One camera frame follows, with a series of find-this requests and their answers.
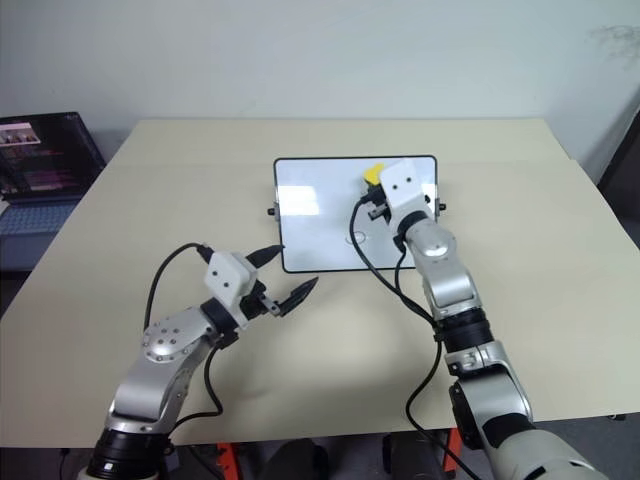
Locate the dark rounded shape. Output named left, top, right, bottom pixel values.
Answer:
left=383, top=431, right=447, bottom=480

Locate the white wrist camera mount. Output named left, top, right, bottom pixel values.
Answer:
left=205, top=251, right=259, bottom=330
left=379, top=159, right=433, bottom=227

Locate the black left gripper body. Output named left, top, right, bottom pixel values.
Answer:
left=241, top=281, right=281, bottom=329

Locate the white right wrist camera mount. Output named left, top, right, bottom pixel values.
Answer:
left=379, top=159, right=433, bottom=227

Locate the orange frame post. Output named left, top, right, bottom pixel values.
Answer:
left=216, top=441, right=242, bottom=480
left=446, top=428, right=465, bottom=480

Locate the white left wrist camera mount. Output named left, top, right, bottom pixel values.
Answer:
left=205, top=251, right=259, bottom=330

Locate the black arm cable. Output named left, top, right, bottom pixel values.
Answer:
left=348, top=194, right=484, bottom=480
left=145, top=242, right=225, bottom=432

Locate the black framed whiteboard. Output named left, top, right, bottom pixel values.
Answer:
left=267, top=154, right=448, bottom=275

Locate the yellow whiteboard eraser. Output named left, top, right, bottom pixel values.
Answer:
left=362, top=161, right=387, bottom=186

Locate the open laptop with blue keyboard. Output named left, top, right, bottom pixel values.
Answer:
left=0, top=110, right=108, bottom=238

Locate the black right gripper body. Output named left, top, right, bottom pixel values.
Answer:
left=367, top=194, right=394, bottom=225

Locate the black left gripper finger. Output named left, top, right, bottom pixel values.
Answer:
left=277, top=275, right=320, bottom=318
left=244, top=244, right=285, bottom=270

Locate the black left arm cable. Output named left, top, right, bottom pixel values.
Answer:
left=145, top=242, right=225, bottom=432

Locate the dark brown cabinet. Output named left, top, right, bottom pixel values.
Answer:
left=596, top=93, right=640, bottom=227

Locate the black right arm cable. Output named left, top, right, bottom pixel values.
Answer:
left=348, top=194, right=484, bottom=480

